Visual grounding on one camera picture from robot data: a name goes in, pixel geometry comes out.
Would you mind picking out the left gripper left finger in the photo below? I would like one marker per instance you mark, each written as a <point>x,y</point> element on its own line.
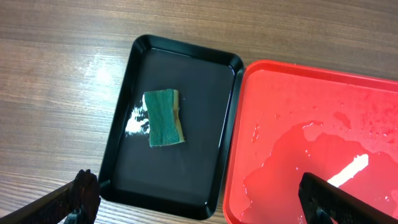
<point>75,202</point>

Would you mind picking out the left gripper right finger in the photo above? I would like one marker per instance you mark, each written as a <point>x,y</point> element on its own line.
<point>324,203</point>

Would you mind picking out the green yellow sponge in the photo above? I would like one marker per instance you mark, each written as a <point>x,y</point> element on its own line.
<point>165,128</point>

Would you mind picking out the red plastic tray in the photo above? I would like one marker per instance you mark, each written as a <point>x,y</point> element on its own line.
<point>293,119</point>

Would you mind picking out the black plastic tray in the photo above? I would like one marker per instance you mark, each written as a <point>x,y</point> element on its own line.
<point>183,179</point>

